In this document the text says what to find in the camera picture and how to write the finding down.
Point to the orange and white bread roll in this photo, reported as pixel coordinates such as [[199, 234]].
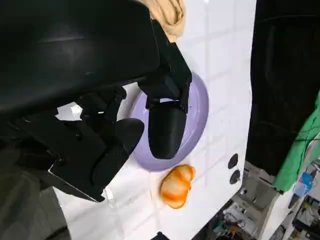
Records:
[[176, 186]]

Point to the grey workshop machine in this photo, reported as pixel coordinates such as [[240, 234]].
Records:
[[257, 187]]

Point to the black backdrop curtain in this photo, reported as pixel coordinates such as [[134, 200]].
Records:
[[282, 75]]

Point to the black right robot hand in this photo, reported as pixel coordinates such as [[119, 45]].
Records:
[[160, 237]]

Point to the green cloth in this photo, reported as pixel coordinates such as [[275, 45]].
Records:
[[295, 160]]

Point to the beige towel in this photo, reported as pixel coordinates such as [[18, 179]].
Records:
[[172, 15]]

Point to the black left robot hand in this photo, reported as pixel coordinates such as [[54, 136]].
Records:
[[75, 50]]

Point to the lilac plate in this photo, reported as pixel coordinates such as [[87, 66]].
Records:
[[197, 107]]

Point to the blue box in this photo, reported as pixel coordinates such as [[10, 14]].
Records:
[[305, 183]]

